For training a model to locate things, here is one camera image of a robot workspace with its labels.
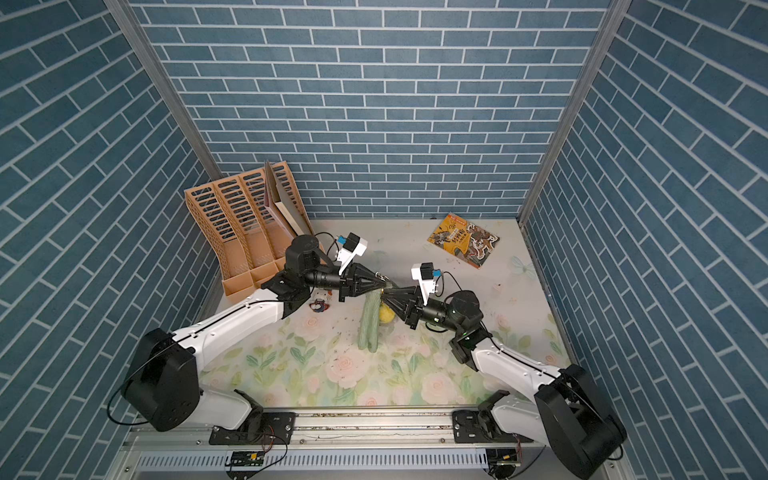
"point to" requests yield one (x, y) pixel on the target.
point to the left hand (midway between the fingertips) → (388, 289)
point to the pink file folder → (269, 210)
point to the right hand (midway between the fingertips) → (389, 299)
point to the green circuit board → (248, 458)
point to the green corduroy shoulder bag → (368, 332)
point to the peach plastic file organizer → (250, 219)
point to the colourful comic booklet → (463, 241)
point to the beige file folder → (274, 196)
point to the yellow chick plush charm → (386, 315)
